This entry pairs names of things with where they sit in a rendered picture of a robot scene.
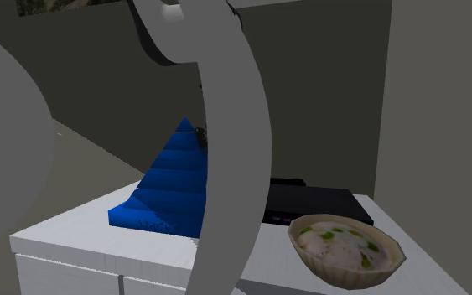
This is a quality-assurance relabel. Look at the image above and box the beige bowl of soup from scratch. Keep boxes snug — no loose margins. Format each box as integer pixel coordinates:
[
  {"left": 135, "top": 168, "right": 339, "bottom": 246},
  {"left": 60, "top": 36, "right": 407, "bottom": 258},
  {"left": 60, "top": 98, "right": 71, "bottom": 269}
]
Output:
[{"left": 287, "top": 213, "right": 407, "bottom": 291}]

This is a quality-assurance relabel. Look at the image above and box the white chest of drawers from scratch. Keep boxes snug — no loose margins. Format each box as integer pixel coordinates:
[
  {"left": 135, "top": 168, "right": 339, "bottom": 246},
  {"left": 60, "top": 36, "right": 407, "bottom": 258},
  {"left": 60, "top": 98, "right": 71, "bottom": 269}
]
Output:
[{"left": 9, "top": 181, "right": 470, "bottom": 295}]

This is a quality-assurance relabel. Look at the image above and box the black flat box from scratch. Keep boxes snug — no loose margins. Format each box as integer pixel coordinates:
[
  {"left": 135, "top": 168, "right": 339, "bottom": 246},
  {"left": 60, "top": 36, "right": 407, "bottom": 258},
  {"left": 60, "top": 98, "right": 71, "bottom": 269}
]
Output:
[{"left": 261, "top": 177, "right": 375, "bottom": 227}]

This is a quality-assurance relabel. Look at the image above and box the blue stepped pyramid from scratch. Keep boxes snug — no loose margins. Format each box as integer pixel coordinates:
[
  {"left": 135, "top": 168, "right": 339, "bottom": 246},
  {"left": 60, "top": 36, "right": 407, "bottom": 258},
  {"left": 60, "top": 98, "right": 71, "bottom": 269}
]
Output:
[{"left": 107, "top": 116, "right": 209, "bottom": 240}]

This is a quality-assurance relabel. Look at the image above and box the wall picture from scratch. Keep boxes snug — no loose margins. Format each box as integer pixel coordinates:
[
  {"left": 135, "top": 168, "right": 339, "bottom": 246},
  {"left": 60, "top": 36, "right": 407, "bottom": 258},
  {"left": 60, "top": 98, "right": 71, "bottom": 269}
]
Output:
[{"left": 16, "top": 0, "right": 127, "bottom": 18}]

